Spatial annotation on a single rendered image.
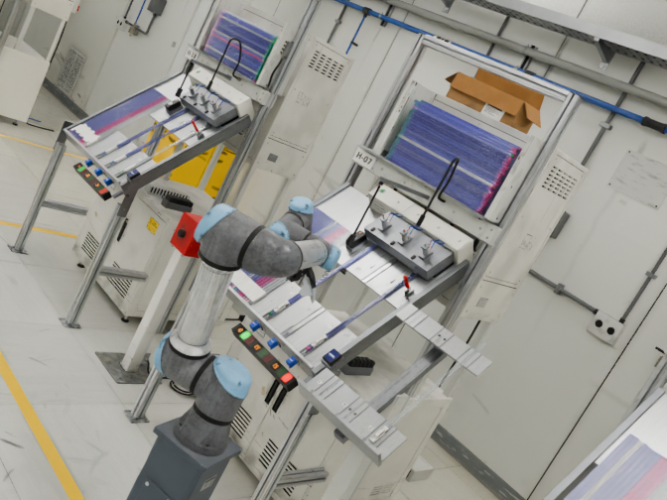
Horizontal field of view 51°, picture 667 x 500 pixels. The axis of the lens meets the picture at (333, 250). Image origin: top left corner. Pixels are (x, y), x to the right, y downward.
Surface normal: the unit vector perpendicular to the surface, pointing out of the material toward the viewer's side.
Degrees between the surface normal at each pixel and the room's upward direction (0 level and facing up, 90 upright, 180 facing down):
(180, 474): 90
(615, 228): 90
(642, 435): 44
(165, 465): 90
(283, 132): 90
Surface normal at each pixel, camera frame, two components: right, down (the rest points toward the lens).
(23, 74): 0.62, 0.47
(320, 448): -0.64, -0.16
